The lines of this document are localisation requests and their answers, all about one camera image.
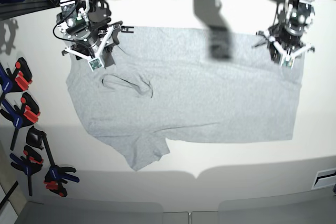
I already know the lower left blue clamp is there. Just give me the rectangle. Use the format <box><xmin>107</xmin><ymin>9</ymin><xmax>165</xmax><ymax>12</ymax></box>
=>
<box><xmin>9</xmin><ymin>145</ymin><xmax>44</xmax><ymax>196</ymax></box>

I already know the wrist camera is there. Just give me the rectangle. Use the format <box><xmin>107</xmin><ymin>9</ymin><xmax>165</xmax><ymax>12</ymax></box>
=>
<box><xmin>88</xmin><ymin>57</ymin><xmax>103</xmax><ymax>72</ymax></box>
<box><xmin>280</xmin><ymin>56</ymin><xmax>295</xmax><ymax>69</ymax></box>

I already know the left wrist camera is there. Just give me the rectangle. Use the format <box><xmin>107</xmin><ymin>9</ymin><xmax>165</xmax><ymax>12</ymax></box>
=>
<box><xmin>280</xmin><ymin>56</ymin><xmax>295</xmax><ymax>69</ymax></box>

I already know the blue bar clamp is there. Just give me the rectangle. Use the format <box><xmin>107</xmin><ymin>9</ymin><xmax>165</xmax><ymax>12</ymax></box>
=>
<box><xmin>1</xmin><ymin>57</ymin><xmax>32</xmax><ymax>102</ymax></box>
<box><xmin>1</xmin><ymin>92</ymin><xmax>40</xmax><ymax>151</ymax></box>

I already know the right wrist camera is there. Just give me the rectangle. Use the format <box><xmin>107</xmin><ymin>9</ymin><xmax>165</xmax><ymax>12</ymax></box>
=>
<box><xmin>88</xmin><ymin>57</ymin><xmax>103</xmax><ymax>72</ymax></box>

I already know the long black bar clamp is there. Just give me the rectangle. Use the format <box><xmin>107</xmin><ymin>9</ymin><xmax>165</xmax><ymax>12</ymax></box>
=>
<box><xmin>26</xmin><ymin>126</ymin><xmax>80</xmax><ymax>197</ymax></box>

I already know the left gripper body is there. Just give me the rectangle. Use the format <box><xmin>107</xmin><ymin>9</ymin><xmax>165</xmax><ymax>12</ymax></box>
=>
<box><xmin>252</xmin><ymin>24</ymin><xmax>315</xmax><ymax>60</ymax></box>

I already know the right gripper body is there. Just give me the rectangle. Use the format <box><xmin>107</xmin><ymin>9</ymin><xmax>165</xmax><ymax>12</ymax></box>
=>
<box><xmin>60</xmin><ymin>20</ymin><xmax>123</xmax><ymax>63</ymax></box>

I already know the grey T-shirt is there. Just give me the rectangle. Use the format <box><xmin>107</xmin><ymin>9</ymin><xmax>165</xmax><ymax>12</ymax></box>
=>
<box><xmin>66</xmin><ymin>27</ymin><xmax>305</xmax><ymax>170</ymax></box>

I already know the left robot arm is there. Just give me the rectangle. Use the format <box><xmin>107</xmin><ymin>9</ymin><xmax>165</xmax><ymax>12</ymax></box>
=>
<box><xmin>255</xmin><ymin>0</ymin><xmax>315</xmax><ymax>68</ymax></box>

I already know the black strip at edge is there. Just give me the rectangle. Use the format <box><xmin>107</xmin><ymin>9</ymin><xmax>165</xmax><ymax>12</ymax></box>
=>
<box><xmin>1</xmin><ymin>181</ymin><xmax>18</xmax><ymax>208</ymax></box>

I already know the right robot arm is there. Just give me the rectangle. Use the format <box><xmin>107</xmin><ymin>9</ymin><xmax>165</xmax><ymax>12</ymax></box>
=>
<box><xmin>52</xmin><ymin>0</ymin><xmax>123</xmax><ymax>71</ymax></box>

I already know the top blue bar clamp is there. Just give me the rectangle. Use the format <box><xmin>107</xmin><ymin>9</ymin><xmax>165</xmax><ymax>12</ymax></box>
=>
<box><xmin>1</xmin><ymin>57</ymin><xmax>32</xmax><ymax>102</ymax></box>

